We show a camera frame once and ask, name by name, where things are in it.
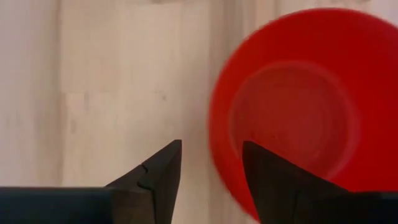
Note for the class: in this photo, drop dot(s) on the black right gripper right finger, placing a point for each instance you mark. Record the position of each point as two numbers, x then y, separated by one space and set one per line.
273 186

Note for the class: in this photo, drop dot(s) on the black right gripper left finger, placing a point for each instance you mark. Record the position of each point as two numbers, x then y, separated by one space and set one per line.
161 174

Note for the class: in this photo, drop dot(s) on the red plastic bowl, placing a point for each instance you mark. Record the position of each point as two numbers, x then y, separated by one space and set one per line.
295 102

